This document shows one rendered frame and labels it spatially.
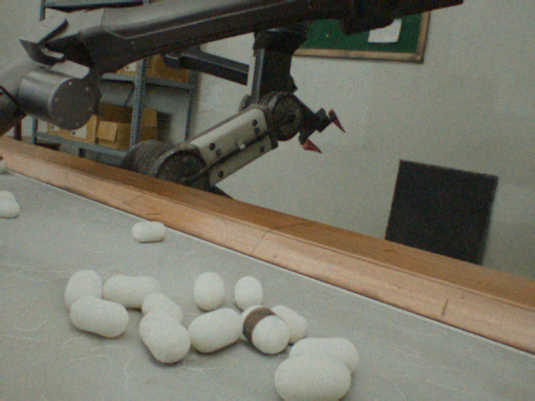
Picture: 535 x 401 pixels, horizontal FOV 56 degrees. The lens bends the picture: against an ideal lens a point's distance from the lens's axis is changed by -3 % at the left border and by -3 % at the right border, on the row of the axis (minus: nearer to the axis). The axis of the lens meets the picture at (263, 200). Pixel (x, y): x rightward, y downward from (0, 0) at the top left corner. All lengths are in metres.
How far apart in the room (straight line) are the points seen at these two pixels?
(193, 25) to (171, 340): 0.42
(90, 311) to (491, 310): 0.27
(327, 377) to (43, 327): 0.16
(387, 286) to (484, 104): 1.99
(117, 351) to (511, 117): 2.16
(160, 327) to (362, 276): 0.21
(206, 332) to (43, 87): 0.37
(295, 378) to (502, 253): 2.15
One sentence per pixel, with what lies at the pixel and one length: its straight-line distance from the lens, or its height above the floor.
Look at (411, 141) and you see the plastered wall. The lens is 2.46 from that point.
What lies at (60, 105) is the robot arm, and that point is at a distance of 0.57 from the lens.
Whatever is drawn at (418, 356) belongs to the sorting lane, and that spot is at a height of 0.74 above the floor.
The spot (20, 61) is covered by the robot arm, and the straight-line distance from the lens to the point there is 0.65.
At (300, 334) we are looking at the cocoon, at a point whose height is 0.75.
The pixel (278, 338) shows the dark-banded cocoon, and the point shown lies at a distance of 0.29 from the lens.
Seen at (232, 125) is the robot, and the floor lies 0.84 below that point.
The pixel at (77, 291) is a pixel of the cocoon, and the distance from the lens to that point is 0.32.
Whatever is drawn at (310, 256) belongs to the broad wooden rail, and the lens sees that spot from 0.46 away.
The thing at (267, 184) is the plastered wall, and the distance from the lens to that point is 2.85.
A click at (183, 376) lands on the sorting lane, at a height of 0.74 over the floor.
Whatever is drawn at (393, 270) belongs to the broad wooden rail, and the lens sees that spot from 0.43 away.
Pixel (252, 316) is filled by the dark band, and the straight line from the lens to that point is 0.30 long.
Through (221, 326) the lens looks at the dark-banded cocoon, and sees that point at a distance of 0.29.
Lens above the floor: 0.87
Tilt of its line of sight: 9 degrees down
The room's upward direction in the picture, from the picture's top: 7 degrees clockwise
